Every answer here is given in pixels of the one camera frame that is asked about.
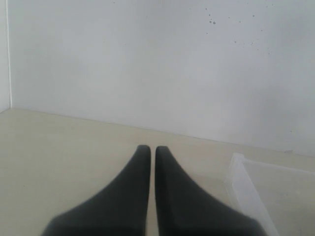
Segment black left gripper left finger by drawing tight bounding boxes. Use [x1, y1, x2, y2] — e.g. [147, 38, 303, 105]
[43, 145, 151, 236]

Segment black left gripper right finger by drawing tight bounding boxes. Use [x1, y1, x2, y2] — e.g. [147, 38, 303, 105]
[155, 146, 266, 236]

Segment clear plastic storage box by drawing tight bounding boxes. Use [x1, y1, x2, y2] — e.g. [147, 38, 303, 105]
[225, 153, 315, 236]

